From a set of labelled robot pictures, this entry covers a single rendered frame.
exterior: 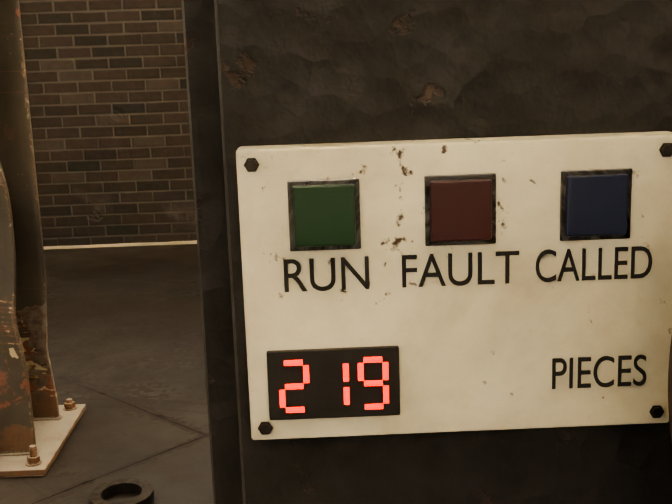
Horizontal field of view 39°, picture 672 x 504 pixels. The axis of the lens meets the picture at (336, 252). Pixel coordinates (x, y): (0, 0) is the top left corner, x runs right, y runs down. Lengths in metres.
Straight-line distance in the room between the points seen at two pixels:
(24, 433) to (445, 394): 2.80
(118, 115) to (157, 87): 0.33
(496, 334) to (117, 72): 6.13
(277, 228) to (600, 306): 0.20
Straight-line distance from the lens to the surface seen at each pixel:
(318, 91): 0.58
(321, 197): 0.56
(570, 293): 0.60
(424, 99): 0.58
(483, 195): 0.57
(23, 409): 3.31
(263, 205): 0.56
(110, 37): 6.65
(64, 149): 6.76
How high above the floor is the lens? 1.30
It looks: 12 degrees down
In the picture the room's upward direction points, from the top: 2 degrees counter-clockwise
